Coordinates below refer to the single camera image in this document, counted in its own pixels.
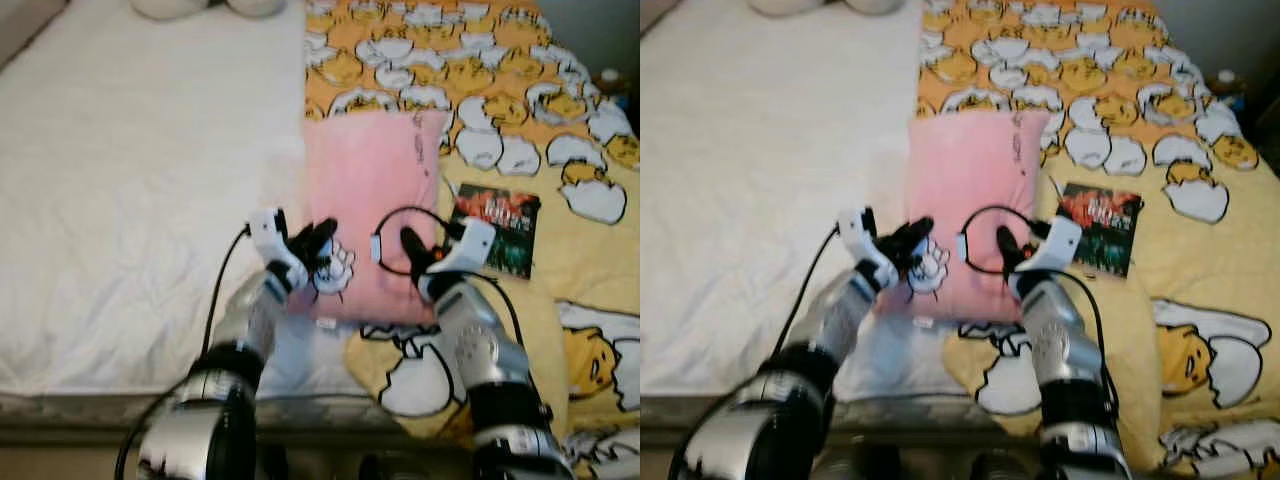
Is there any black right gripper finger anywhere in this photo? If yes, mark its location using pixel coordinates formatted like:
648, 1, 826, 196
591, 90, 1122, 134
997, 224, 1028, 275
398, 226, 434, 277

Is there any pink pillow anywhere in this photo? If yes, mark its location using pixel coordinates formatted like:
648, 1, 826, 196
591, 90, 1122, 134
300, 110, 449, 326
880, 108, 1051, 323

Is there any dark red-green paperback book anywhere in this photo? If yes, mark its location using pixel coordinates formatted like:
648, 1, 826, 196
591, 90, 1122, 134
447, 183, 541, 279
1055, 182, 1143, 278

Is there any yellow cartoon egg blanket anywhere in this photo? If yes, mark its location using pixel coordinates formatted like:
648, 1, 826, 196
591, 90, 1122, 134
915, 0, 1280, 480
300, 0, 641, 480

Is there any bed with white sheet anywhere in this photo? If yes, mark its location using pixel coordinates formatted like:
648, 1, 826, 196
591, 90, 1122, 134
0, 0, 401, 441
640, 0, 961, 441

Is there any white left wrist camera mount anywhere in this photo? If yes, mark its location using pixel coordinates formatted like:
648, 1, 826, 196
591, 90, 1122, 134
248, 208, 311, 291
838, 207, 901, 291

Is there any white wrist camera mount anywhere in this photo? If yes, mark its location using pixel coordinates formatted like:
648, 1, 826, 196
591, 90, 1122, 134
1010, 215, 1083, 296
425, 217, 498, 301
248, 208, 311, 291
838, 207, 901, 291

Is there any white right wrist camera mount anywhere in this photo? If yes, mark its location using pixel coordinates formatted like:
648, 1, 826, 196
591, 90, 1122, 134
425, 217, 498, 301
1010, 215, 1083, 296

